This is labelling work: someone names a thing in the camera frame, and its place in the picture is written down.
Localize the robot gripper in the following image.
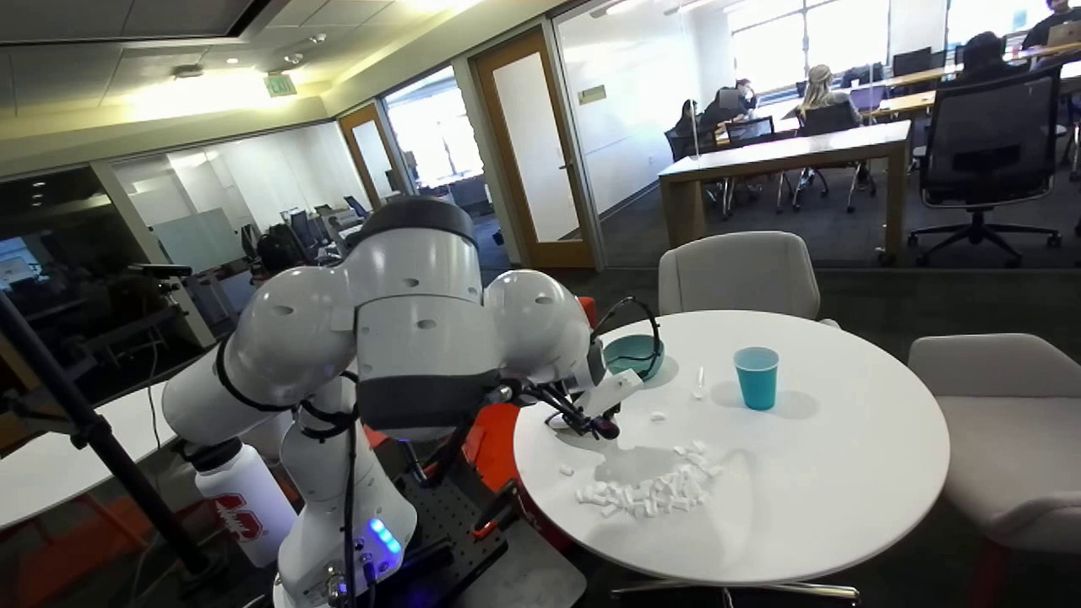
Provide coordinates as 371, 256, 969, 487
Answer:
569, 365, 648, 431

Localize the pile of white foam pieces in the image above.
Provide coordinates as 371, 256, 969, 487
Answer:
571, 439, 727, 524

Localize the teal bowl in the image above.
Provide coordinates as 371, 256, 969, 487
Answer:
600, 332, 668, 385

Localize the large orange tub armchair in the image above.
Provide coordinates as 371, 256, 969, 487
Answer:
360, 294, 600, 503

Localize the blue plastic cup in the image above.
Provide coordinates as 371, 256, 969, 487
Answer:
733, 345, 784, 416

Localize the light grey upholstered chair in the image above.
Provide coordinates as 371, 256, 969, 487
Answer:
907, 332, 1081, 559
656, 225, 843, 332

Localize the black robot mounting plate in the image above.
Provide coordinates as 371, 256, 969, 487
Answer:
267, 423, 593, 608

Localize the seated person in dark top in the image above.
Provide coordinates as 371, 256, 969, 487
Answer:
665, 94, 704, 162
957, 26, 1022, 83

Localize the wood framed glass door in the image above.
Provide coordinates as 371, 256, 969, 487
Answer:
334, 101, 407, 214
465, 21, 600, 274

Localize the long wooden table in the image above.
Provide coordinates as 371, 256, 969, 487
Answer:
656, 113, 915, 271

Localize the dark haired seated person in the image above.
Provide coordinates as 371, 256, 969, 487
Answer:
727, 74, 762, 119
697, 82, 743, 140

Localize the black swivel chair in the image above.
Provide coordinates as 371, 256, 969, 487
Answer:
784, 98, 885, 215

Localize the blonde seated person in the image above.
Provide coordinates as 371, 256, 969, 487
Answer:
790, 57, 861, 129

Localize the white bottle with red print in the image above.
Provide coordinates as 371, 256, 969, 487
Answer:
192, 442, 305, 573

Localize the black mesh office chair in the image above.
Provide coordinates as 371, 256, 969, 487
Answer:
909, 64, 1068, 271

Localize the black tripod pole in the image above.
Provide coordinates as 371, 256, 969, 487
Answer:
0, 283, 217, 583

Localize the small white round table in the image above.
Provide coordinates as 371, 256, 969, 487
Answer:
0, 375, 205, 533

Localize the blue lit computer monitor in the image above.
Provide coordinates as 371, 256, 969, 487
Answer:
0, 228, 49, 289

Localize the orange handled black clamp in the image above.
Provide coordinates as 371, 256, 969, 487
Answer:
462, 484, 531, 547

